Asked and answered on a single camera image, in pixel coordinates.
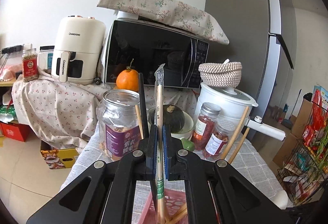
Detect long wooden chopstick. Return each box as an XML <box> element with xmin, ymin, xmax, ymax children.
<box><xmin>135</xmin><ymin>105</ymin><xmax>144</xmax><ymax>139</ymax></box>

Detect small jar red goji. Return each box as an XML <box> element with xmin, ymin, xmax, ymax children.
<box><xmin>191</xmin><ymin>102</ymin><xmax>221</xmax><ymax>151</ymax></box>

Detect cream bowl green handle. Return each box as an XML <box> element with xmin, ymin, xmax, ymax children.
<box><xmin>148</xmin><ymin>106</ymin><xmax>196</xmax><ymax>153</ymax></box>

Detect black wire rack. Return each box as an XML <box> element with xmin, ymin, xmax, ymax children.
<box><xmin>273</xmin><ymin>99</ymin><xmax>327</xmax><ymax>206</ymax></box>

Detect wooden chopstick slanted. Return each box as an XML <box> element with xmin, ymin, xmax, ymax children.
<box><xmin>221</xmin><ymin>106</ymin><xmax>249</xmax><ymax>160</ymax></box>

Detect red label spice jar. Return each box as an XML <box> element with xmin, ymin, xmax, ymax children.
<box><xmin>22</xmin><ymin>48</ymin><xmax>38</xmax><ymax>82</ymax></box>

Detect floral pink cloth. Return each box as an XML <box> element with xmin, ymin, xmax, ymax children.
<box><xmin>11</xmin><ymin>67</ymin><xmax>198</xmax><ymax>154</ymax></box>

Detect red box on floor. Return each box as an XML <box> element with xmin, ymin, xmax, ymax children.
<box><xmin>1</xmin><ymin>122</ymin><xmax>31</xmax><ymax>142</ymax></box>

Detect pink perforated utensil basket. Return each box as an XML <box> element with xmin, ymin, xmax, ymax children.
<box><xmin>138</xmin><ymin>189</ymin><xmax>188</xmax><ymax>223</ymax></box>

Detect grey checked tablecloth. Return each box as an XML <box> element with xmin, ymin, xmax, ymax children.
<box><xmin>60</xmin><ymin>126</ymin><xmax>283</xmax><ymax>223</ymax></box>

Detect orange tangerine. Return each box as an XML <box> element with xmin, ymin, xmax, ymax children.
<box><xmin>116</xmin><ymin>60</ymin><xmax>139</xmax><ymax>92</ymax></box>

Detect small jar dried fruit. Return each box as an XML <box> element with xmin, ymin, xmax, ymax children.
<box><xmin>202</xmin><ymin>118</ymin><xmax>236</xmax><ymax>161</ymax></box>

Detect red plastic spoon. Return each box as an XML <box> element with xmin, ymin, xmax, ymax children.
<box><xmin>207</xmin><ymin>181</ymin><xmax>221</xmax><ymax>224</ymax></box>

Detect black microwave oven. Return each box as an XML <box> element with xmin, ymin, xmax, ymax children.
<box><xmin>103</xmin><ymin>19</ymin><xmax>209</xmax><ymax>89</ymax></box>

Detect dark green pumpkin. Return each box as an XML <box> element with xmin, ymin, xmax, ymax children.
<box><xmin>162</xmin><ymin>104</ymin><xmax>185</xmax><ymax>133</ymax></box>

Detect white cooking pot with handle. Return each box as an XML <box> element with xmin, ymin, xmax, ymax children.
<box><xmin>193</xmin><ymin>83</ymin><xmax>285</xmax><ymax>141</ymax></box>

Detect yellow printed cardboard box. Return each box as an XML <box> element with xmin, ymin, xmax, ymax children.
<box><xmin>40</xmin><ymin>141</ymin><xmax>79</xmax><ymax>170</ymax></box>

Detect woven rope basket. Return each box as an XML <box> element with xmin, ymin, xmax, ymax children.
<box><xmin>198</xmin><ymin>59</ymin><xmax>242</xmax><ymax>88</ymax></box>

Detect cream air fryer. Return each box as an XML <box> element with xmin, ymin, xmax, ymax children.
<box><xmin>51</xmin><ymin>16</ymin><xmax>106</xmax><ymax>85</ymax></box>

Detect floral cloth on microwave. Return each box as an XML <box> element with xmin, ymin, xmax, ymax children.
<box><xmin>97</xmin><ymin>0</ymin><xmax>230</xmax><ymax>45</ymax></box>

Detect large clear nut jar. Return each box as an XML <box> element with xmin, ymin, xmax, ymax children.
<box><xmin>96</xmin><ymin>89</ymin><xmax>142</xmax><ymax>161</ymax></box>

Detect green vegetables bunch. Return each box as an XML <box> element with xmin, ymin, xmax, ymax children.
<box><xmin>316</xmin><ymin>126</ymin><xmax>328</xmax><ymax>160</ymax></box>

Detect grey refrigerator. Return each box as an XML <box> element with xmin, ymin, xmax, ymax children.
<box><xmin>205</xmin><ymin>0</ymin><xmax>297</xmax><ymax>117</ymax></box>

